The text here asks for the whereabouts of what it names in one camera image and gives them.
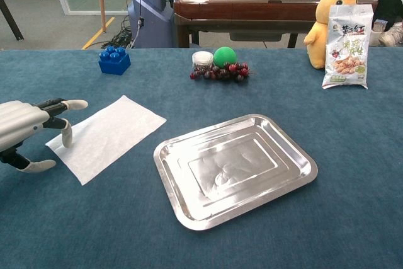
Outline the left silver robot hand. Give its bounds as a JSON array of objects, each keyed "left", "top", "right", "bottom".
[{"left": 0, "top": 98, "right": 89, "bottom": 174}]

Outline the white paper napkin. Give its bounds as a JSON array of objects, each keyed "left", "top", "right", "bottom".
[{"left": 45, "top": 94, "right": 167, "bottom": 186}]

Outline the silver metal tray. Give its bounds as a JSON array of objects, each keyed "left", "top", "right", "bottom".
[{"left": 153, "top": 113, "right": 319, "bottom": 231}]

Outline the black slanted table leg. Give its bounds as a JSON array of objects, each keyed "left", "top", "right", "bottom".
[{"left": 0, "top": 0, "right": 25, "bottom": 42}]

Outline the blue toy building block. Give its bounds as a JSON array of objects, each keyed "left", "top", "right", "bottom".
[{"left": 98, "top": 45, "right": 132, "bottom": 76}]

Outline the blue table cloth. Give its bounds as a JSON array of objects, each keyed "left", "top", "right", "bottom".
[{"left": 0, "top": 47, "right": 403, "bottom": 269}]

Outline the bunch of red grapes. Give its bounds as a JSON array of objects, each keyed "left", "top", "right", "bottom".
[{"left": 190, "top": 62, "right": 255, "bottom": 83}]

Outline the green ball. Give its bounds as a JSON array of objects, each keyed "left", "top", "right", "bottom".
[{"left": 213, "top": 46, "right": 237, "bottom": 69}]

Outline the brown mahjong table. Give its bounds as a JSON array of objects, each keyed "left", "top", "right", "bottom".
[{"left": 173, "top": 0, "right": 378, "bottom": 49}]

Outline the yellow plush duck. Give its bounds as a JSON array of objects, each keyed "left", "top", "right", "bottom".
[{"left": 304, "top": 0, "right": 360, "bottom": 70}]

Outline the white peanut snack bag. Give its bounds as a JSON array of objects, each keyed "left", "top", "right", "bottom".
[{"left": 321, "top": 3, "right": 375, "bottom": 90}]

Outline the white sneaker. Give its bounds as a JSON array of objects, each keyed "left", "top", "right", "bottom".
[{"left": 377, "top": 21, "right": 403, "bottom": 48}]

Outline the person in black trousers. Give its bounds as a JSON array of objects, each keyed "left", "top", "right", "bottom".
[{"left": 374, "top": 0, "right": 403, "bottom": 30}]

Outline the black cable bundle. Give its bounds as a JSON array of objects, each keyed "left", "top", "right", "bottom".
[{"left": 105, "top": 16, "right": 139, "bottom": 49}]

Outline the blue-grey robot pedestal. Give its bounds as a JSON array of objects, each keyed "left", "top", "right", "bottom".
[{"left": 127, "top": 0, "right": 177, "bottom": 49}]

